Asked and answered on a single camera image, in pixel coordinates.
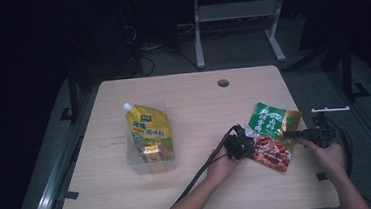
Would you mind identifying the clear plastic container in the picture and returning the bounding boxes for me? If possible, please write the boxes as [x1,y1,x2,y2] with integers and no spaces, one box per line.
[121,99,179,177]

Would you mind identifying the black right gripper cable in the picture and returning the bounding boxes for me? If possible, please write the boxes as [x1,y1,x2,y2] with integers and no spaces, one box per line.
[326,117,357,180]

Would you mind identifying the yellow green spout pouch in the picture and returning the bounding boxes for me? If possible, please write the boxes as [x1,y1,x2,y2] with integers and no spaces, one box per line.
[121,99,177,166]

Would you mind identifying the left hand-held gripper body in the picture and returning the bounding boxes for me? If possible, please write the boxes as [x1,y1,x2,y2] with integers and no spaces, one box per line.
[222,122,258,161]

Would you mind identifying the black frame post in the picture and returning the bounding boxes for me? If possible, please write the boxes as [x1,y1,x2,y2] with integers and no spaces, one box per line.
[337,36,371,104]
[54,67,83,126]

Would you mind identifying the person's left hand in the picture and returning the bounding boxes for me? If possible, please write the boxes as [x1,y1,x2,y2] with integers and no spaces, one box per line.
[204,144,248,185]

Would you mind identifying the chicken feet snack packet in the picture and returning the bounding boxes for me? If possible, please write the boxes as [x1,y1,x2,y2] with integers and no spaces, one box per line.
[242,98,308,177]

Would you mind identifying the grey metal stand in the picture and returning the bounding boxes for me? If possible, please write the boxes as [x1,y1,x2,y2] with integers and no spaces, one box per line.
[190,0,292,70]

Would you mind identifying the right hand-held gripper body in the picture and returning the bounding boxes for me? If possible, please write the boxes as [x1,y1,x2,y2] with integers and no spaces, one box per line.
[301,111,339,151]

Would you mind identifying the white bar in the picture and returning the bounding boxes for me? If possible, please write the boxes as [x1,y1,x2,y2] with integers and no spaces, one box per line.
[310,105,351,115]

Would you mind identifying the black floor cables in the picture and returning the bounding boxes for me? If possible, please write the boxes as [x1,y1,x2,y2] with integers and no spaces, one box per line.
[120,17,202,79]

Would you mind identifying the person's right hand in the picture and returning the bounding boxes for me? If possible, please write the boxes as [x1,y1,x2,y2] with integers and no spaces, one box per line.
[301,135,348,183]

